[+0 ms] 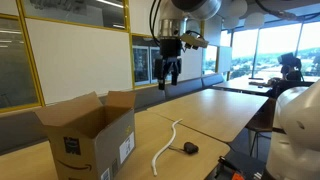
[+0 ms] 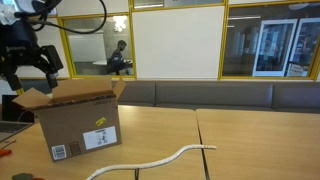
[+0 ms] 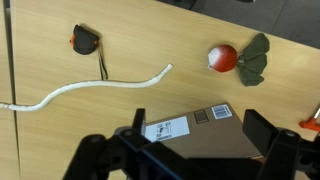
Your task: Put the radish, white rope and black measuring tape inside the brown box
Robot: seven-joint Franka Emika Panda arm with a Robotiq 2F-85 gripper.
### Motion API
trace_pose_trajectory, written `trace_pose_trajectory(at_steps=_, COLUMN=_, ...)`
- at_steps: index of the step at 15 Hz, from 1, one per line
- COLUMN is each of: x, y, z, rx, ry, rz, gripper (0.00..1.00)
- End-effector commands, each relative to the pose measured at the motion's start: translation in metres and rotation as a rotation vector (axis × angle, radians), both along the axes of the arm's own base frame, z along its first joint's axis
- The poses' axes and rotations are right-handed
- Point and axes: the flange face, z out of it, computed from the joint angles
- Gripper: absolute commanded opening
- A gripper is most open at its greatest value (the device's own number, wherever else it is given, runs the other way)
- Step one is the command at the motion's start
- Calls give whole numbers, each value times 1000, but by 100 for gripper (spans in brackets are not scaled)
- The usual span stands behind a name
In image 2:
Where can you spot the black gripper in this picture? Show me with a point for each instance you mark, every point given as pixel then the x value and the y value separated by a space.
pixel 18 40

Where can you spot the brown cardboard box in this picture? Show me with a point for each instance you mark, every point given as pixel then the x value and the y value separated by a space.
pixel 76 123

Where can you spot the grey laptop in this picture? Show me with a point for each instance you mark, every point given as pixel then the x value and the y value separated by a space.
pixel 11 113

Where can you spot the white round meeting table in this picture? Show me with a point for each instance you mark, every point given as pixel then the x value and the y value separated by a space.
pixel 101 62

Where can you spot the person in dark clothes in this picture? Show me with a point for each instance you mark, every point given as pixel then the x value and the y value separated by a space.
pixel 117 60

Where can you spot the ceiling pendant lamp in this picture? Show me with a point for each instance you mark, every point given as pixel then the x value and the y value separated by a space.
pixel 120 22

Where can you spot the grey bench sofa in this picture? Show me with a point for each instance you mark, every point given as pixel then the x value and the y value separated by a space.
pixel 213 95

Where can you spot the white framed display panel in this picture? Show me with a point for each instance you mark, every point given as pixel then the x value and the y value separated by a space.
pixel 305 46

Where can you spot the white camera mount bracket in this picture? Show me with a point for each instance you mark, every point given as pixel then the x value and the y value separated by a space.
pixel 6 16

